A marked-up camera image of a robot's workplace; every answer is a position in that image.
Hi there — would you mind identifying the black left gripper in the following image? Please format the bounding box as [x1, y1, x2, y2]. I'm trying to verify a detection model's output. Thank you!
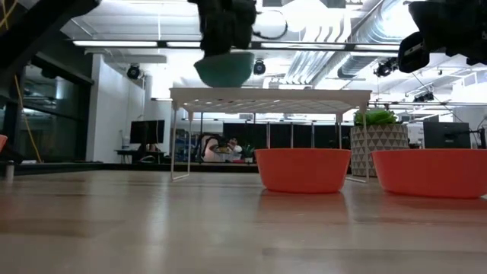
[188, 0, 258, 59]

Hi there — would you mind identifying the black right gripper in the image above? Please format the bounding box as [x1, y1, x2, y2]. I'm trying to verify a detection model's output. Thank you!
[408, 0, 487, 66]

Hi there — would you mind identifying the teal floral patterned mini bowl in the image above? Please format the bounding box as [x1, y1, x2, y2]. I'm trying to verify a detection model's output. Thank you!
[193, 52, 255, 88]

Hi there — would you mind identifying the black computer monitor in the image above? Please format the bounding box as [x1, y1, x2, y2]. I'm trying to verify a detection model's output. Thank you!
[422, 121, 472, 150]
[129, 119, 166, 145]

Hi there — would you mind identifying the person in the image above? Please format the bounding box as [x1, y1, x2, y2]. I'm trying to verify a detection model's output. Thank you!
[200, 133, 244, 164]

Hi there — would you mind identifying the long ceiling light strip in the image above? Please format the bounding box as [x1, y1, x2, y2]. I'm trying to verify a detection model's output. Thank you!
[72, 40, 202, 49]

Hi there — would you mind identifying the small green desk plant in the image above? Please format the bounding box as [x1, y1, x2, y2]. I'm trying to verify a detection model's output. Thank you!
[240, 143, 256, 164]

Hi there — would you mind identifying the green potted plant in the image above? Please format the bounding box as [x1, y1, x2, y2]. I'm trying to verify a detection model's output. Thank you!
[353, 108, 399, 127]

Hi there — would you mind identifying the triangle patterned planter pot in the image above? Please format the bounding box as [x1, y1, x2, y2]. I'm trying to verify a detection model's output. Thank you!
[349, 123, 410, 178]

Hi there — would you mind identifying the dark office desk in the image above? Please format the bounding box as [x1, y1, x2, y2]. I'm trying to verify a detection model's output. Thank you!
[115, 148, 167, 165]

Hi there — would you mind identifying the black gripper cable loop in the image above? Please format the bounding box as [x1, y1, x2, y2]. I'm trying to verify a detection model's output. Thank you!
[251, 10, 289, 41]

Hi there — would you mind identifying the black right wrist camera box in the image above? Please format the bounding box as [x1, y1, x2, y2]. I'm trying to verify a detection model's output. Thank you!
[397, 31, 426, 74]

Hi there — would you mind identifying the white wire shelf rack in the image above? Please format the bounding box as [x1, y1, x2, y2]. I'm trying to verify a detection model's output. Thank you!
[169, 88, 373, 184]

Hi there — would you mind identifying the silver ceiling air duct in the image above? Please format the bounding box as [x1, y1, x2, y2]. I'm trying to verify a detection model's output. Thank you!
[310, 0, 419, 87]

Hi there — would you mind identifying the yellow hanging cord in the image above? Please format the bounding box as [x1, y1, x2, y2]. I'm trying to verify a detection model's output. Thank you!
[13, 74, 43, 164]

